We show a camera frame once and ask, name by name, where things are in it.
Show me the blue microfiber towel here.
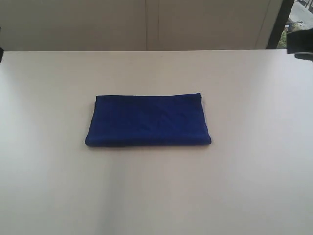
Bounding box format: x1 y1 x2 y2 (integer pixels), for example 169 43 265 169
85 93 212 147

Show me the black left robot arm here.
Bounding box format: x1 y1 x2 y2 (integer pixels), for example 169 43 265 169
0 47 4 63

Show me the black window frame post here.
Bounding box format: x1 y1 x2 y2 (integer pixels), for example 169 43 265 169
266 0 294 49

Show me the green tree outside window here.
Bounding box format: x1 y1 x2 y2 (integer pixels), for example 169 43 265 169
276 21 303 49

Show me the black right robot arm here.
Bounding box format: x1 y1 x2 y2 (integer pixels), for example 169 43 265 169
286 28 313 61

